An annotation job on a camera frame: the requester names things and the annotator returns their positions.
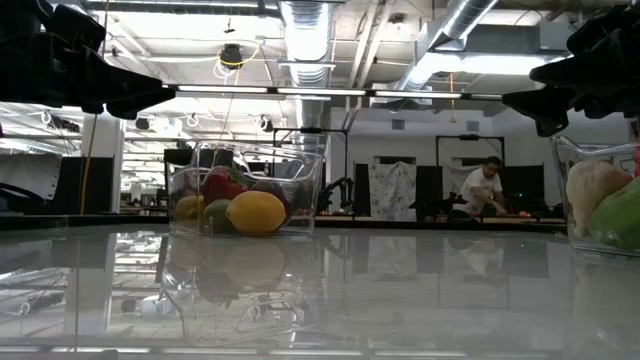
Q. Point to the slanted silver ventilation duct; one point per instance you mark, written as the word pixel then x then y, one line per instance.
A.
pixel 462 22

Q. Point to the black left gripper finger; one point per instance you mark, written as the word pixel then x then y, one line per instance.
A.
pixel 120 80
pixel 135 105

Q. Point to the white patterned cloth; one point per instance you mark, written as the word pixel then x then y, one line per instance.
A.
pixel 392 192

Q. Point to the background black robot arm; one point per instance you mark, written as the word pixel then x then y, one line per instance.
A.
pixel 340 192

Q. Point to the overhead light bar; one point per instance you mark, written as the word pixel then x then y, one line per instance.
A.
pixel 320 91

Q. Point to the dark green lime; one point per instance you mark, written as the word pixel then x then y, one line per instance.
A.
pixel 216 217

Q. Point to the red fruit with green leaves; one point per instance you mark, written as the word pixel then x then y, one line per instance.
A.
pixel 220 187

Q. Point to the wide silver ventilation duct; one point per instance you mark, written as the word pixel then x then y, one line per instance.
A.
pixel 306 45

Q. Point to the black ceiling camera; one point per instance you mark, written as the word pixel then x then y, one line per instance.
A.
pixel 231 56

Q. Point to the clear plastic basket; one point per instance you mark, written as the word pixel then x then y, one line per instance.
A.
pixel 562 150
pixel 300 160

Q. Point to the person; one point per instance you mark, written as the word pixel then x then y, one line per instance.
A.
pixel 480 192

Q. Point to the long green chayote vegetable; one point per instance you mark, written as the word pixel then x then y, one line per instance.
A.
pixel 620 220

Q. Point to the white hanging sheet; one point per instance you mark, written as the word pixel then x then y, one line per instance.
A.
pixel 27 175

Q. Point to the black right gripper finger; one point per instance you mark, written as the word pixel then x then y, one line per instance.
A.
pixel 547 107
pixel 570 75

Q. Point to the yellow lemon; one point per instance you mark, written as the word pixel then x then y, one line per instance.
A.
pixel 256 213
pixel 189 208

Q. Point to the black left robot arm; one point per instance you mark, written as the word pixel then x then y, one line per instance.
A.
pixel 17 15

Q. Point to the white pillar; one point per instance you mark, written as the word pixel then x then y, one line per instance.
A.
pixel 107 165

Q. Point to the black stand frame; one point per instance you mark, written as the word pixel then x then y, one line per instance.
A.
pixel 469 137
pixel 310 130

